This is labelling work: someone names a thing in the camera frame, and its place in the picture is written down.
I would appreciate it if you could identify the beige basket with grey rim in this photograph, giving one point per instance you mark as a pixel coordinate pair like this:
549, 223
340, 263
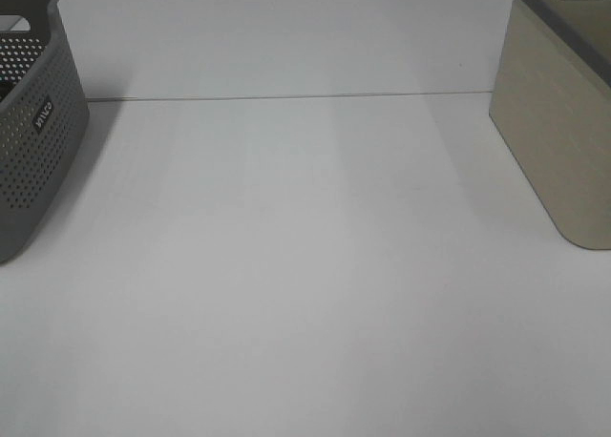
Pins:
551, 105

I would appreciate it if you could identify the grey perforated plastic basket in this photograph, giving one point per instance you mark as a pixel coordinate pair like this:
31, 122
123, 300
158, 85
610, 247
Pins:
44, 116

